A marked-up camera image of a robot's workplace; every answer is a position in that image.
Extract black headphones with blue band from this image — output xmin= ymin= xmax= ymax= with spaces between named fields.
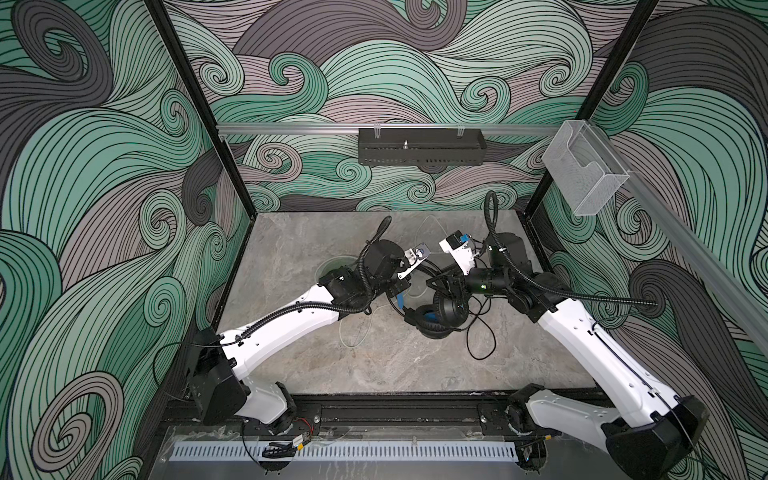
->
xmin=388 ymin=260 xmax=498 ymax=361

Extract black perforated wall tray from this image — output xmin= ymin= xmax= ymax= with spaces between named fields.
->
xmin=357 ymin=129 xmax=488 ymax=168

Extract black frame post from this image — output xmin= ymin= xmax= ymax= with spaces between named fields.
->
xmin=519 ymin=0 xmax=659 ymax=221
xmin=145 ymin=0 xmax=257 ymax=222

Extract white slotted cable duct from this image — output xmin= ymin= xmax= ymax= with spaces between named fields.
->
xmin=169 ymin=440 xmax=518 ymax=463

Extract clear plastic wall bin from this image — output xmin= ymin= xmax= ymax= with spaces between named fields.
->
xmin=542 ymin=120 xmax=629 ymax=217

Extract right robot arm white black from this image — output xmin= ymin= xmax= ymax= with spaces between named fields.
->
xmin=433 ymin=191 xmax=709 ymax=479

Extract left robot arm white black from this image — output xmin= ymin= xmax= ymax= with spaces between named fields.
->
xmin=187 ymin=216 xmax=408 ymax=433

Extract aluminium horizontal rail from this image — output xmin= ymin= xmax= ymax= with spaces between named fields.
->
xmin=217 ymin=122 xmax=560 ymax=137

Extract black frame post right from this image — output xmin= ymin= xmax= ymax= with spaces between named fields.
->
xmin=519 ymin=0 xmax=659 ymax=221

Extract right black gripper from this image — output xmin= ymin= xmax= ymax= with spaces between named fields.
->
xmin=428 ymin=258 xmax=517 ymax=303

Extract mint green headphones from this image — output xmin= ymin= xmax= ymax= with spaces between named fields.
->
xmin=320 ymin=215 xmax=451 ymax=349

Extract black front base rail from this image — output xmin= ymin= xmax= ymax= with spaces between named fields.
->
xmin=161 ymin=392 xmax=613 ymax=430

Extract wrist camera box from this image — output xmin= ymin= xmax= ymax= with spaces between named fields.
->
xmin=397 ymin=243 xmax=431 ymax=280
xmin=439 ymin=230 xmax=476 ymax=276

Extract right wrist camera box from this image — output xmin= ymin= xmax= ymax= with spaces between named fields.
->
xmin=439 ymin=230 xmax=476 ymax=276

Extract black frame post left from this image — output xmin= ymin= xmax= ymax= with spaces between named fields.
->
xmin=145 ymin=0 xmax=257 ymax=222

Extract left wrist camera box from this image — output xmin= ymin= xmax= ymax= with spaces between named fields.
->
xmin=397 ymin=243 xmax=431 ymax=280

